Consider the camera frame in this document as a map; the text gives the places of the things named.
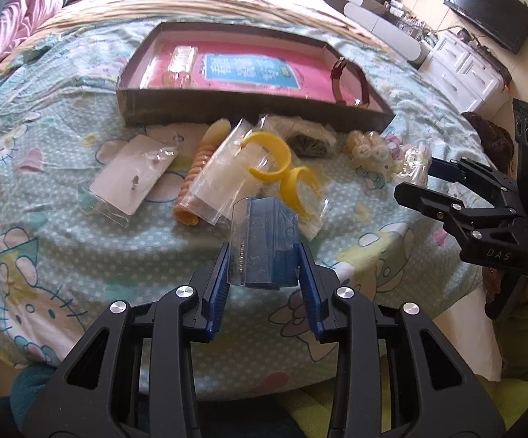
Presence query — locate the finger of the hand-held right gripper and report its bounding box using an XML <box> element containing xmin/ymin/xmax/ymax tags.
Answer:
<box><xmin>393</xmin><ymin>181</ymin><xmax>523</xmax><ymax>238</ymax></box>
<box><xmin>428</xmin><ymin>157</ymin><xmax>519</xmax><ymax>204</ymax></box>

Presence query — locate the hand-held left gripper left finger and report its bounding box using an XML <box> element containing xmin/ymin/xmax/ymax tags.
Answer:
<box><xmin>22</xmin><ymin>243</ymin><xmax>231</xmax><ymax>438</ymax></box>

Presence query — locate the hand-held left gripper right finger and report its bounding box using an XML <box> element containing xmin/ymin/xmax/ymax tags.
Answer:
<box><xmin>292</xmin><ymin>242</ymin><xmax>506</xmax><ymax>438</ymax></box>

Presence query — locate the small clear plastic packet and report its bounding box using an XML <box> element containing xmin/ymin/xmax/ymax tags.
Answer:
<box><xmin>400</xmin><ymin>143</ymin><xmax>435</xmax><ymax>189</ymax></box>

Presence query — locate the blue card clear packet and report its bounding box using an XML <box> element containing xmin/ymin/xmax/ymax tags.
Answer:
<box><xmin>227</xmin><ymin>196</ymin><xmax>302</xmax><ymax>290</ymax></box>

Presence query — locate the large pearl earrings packet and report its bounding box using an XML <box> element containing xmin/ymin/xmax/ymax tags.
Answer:
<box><xmin>346</xmin><ymin>129</ymin><xmax>406</xmax><ymax>175</ymax></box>

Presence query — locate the frosted clear packet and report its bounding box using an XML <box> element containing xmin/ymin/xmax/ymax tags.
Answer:
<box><xmin>186</xmin><ymin>118</ymin><xmax>271</xmax><ymax>226</ymax></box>

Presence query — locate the orange spiral hair tie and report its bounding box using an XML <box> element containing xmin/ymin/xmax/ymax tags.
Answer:
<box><xmin>173</xmin><ymin>119</ymin><xmax>232</xmax><ymax>226</ymax></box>

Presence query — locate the dark bead clear packet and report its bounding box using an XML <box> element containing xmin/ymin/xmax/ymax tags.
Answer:
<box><xmin>257</xmin><ymin>114</ymin><xmax>338</xmax><ymax>159</ymax></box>

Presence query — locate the yellow hoop earrings clear packet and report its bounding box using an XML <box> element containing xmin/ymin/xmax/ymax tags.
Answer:
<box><xmin>239</xmin><ymin>130</ymin><xmax>335</xmax><ymax>240</ymax></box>

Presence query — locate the dark red bracelet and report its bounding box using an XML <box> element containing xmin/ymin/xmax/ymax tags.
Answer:
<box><xmin>330</xmin><ymin>57</ymin><xmax>372</xmax><ymax>108</ymax></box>

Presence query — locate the white earring card packet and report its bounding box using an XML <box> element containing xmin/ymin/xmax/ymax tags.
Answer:
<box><xmin>78</xmin><ymin>134</ymin><xmax>183</xmax><ymax>226</ymax></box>

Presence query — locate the shallow cardboard box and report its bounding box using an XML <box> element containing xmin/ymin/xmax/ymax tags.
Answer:
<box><xmin>115</xmin><ymin>22</ymin><xmax>397</xmax><ymax>134</ymax></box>

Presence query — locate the brown fuzzy object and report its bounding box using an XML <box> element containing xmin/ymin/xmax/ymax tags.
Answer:
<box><xmin>462</xmin><ymin>111</ymin><xmax>516</xmax><ymax>178</ymax></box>

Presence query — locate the white drawer cabinet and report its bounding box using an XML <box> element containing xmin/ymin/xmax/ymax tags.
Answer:
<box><xmin>419</xmin><ymin>31</ymin><xmax>512</xmax><ymax>116</ymax></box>

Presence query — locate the cartoon cat printed blanket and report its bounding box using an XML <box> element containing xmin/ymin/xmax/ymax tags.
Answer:
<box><xmin>0</xmin><ymin>18</ymin><xmax>520</xmax><ymax>388</ymax></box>

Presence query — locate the grey white vanity cabinet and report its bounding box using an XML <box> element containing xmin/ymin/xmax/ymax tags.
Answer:
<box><xmin>325</xmin><ymin>0</ymin><xmax>433</xmax><ymax>63</ymax></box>

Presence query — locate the black television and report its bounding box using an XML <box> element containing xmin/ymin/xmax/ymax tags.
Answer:
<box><xmin>443</xmin><ymin>0</ymin><xmax>528</xmax><ymax>55</ymax></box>

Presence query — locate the teal cloth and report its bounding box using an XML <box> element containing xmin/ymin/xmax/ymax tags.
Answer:
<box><xmin>11</xmin><ymin>362</ymin><xmax>70</xmax><ymax>430</ymax></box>

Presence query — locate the pink bead clear packet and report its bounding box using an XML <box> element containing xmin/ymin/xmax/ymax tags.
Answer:
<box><xmin>161</xmin><ymin>46</ymin><xmax>199</xmax><ymax>87</ymax></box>

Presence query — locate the beige bed cover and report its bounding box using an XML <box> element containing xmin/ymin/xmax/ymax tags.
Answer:
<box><xmin>31</xmin><ymin>0</ymin><xmax>383</xmax><ymax>53</ymax></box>

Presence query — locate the pink quilt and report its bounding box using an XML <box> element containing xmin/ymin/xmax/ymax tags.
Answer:
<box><xmin>0</xmin><ymin>0</ymin><xmax>70</xmax><ymax>101</ymax></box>

